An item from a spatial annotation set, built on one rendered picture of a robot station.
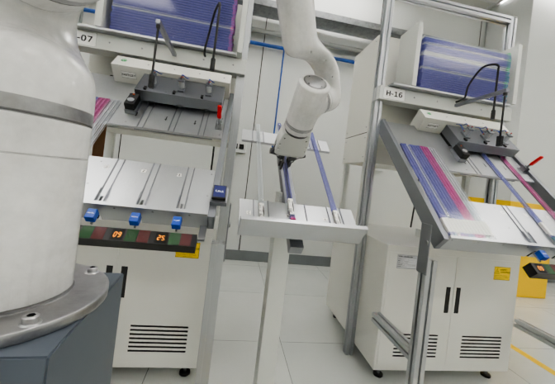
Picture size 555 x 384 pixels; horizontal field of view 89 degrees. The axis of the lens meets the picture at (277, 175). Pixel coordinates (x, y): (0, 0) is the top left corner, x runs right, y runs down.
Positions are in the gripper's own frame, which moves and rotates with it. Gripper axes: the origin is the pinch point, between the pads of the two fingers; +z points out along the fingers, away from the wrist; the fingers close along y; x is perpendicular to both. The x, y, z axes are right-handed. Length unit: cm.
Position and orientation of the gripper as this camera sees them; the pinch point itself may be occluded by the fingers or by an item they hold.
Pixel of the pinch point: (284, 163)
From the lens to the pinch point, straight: 95.3
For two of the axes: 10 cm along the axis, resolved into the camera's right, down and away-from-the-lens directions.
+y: -9.7, -1.2, -2.0
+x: 0.3, 7.8, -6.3
